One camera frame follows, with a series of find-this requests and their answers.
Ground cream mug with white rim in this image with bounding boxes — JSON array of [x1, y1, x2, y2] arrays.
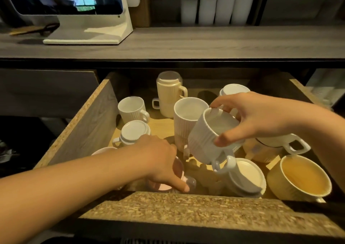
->
[[243, 133, 311, 163]]

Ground wooden drawer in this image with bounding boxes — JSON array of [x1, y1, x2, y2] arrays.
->
[[34, 71, 345, 239]]

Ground dark handled scissors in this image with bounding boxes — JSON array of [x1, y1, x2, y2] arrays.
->
[[9, 23, 60, 36]]

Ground pink cup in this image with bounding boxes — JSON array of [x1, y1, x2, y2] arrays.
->
[[147, 156, 197, 193]]

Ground person's right forearm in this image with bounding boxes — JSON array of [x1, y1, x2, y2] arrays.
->
[[295, 102, 345, 193]]

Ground tall white ribbed mug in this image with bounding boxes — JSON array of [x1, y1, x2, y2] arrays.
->
[[174, 97, 210, 156]]

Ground wide cream mug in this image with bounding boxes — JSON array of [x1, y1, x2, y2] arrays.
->
[[266, 154, 333, 203]]

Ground person's right hand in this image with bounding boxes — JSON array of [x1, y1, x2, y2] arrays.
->
[[209, 91, 301, 148]]

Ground cream ribbed mug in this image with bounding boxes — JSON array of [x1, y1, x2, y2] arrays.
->
[[216, 158, 267, 199], [156, 71, 188, 102], [152, 98, 181, 118]]

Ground person's left forearm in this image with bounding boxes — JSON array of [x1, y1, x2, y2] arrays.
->
[[0, 142, 147, 244]]

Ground white screen with stand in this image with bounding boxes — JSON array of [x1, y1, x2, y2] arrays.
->
[[0, 0, 134, 45]]

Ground person's left hand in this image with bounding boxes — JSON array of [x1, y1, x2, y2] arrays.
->
[[134, 134, 191, 193]]

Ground wooden board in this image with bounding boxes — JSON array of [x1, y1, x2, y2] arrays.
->
[[129, 0, 152, 28]]

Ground stack of white paper cups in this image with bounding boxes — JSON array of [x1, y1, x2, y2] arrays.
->
[[215, 0, 240, 26], [231, 0, 260, 26], [198, 0, 220, 26], [180, 0, 199, 25]]

